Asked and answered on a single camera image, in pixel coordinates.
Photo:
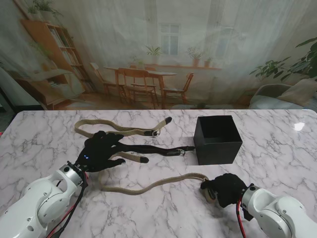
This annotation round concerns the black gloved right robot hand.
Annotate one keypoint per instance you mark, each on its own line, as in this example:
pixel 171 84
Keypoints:
pixel 230 188

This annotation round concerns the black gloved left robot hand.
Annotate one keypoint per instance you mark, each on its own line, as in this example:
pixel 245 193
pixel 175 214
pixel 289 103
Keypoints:
pixel 96 153

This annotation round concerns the beige braided belt silver buckle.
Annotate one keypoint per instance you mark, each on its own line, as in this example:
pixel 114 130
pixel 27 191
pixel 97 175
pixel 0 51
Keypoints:
pixel 84 122
pixel 158 183

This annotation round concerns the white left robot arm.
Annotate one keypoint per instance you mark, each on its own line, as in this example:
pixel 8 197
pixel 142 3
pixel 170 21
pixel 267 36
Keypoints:
pixel 37 198

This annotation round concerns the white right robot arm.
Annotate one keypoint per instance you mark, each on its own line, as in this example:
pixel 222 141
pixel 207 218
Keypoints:
pixel 277 215

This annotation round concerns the black square storage box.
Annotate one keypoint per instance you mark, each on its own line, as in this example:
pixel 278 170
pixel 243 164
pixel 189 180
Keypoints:
pixel 218 153

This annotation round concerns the black woven belt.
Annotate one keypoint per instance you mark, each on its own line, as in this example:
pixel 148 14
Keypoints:
pixel 148 148

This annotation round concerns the printed room scene backdrop curtain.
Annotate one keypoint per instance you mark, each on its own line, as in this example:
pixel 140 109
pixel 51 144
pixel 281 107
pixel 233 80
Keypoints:
pixel 158 24

